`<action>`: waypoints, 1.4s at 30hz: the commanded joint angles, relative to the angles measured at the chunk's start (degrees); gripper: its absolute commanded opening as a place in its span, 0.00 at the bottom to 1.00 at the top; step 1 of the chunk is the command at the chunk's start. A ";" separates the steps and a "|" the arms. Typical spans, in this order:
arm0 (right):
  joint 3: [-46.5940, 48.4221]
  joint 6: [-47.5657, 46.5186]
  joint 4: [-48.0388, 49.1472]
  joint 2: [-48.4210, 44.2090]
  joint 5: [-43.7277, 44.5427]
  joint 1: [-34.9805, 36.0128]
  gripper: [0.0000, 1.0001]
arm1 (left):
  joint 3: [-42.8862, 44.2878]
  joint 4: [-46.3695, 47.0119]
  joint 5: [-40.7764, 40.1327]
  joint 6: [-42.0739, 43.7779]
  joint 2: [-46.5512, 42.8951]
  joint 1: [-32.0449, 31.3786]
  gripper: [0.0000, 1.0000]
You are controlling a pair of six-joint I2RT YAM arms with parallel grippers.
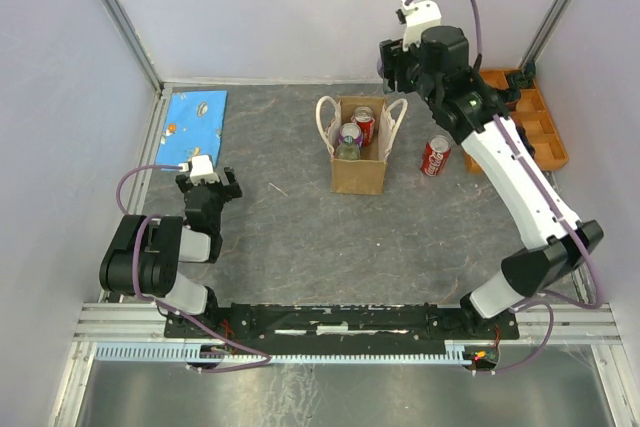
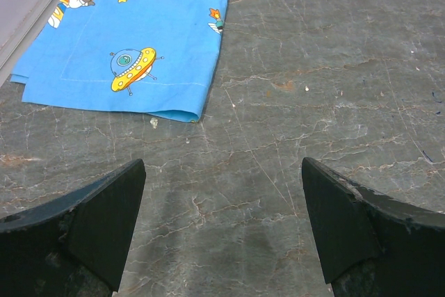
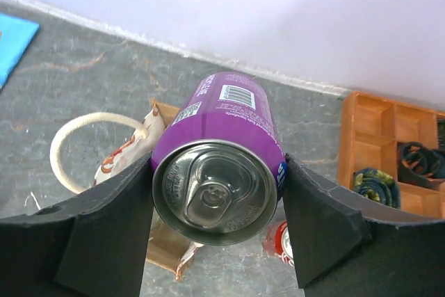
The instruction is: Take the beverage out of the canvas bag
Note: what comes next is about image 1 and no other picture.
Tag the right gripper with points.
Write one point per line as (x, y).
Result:
(394, 57)

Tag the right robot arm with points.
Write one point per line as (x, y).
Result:
(556, 241)

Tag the black rolled belt lower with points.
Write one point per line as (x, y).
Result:
(525, 141)

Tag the brown canvas tote bag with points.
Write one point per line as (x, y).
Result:
(366, 175)

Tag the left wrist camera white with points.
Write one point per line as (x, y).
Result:
(200, 169)

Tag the aluminium frame rail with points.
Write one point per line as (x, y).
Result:
(135, 322)

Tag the clear green glass bottle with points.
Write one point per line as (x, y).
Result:
(348, 151)

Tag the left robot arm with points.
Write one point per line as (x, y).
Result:
(143, 257)

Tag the orange compartment tray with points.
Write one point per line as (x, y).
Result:
(532, 114)

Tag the purple fanta can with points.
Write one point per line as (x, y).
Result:
(380, 68)
(353, 131)

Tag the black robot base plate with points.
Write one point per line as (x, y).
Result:
(334, 330)

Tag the green rolled tie corner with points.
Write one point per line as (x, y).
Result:
(523, 78)

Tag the blue patterned cloth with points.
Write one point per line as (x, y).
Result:
(193, 126)

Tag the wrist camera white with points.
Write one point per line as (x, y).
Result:
(418, 16)
(200, 169)

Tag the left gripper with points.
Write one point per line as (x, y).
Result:
(233, 186)

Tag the red coke can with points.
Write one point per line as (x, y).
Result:
(435, 156)
(363, 117)

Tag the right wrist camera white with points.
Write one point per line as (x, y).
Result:
(418, 16)

